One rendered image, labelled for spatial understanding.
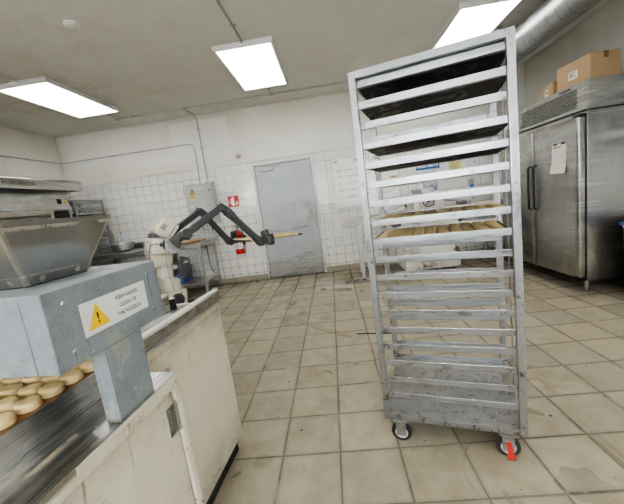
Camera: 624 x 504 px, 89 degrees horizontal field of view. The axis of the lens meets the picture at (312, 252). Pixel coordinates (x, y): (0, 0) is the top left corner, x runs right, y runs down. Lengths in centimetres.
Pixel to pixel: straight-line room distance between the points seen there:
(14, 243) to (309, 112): 530
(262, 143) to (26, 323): 530
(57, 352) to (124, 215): 607
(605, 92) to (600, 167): 67
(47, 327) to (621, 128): 430
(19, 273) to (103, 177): 613
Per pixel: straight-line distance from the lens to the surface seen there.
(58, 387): 105
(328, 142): 575
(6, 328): 85
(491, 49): 163
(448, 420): 188
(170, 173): 635
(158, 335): 135
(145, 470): 106
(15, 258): 88
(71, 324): 81
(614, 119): 425
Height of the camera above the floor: 128
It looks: 9 degrees down
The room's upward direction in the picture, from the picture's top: 8 degrees counter-clockwise
